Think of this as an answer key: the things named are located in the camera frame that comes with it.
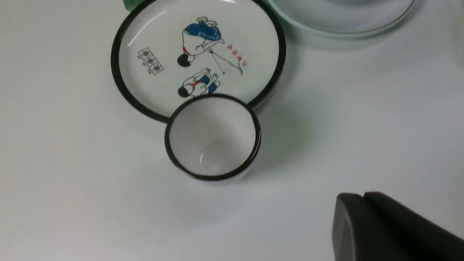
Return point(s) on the black-rimmed illustrated plate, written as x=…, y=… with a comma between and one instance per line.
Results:
x=168, y=51

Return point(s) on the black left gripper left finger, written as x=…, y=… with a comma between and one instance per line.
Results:
x=358, y=234

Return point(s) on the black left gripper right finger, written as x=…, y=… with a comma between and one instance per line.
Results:
x=419, y=237

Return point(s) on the black-rimmed white cup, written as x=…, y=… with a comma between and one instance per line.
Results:
x=213, y=138

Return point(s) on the pale green round plate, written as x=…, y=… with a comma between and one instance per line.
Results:
x=348, y=19

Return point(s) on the dark green rectangular tray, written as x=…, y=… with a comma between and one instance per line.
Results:
x=132, y=4

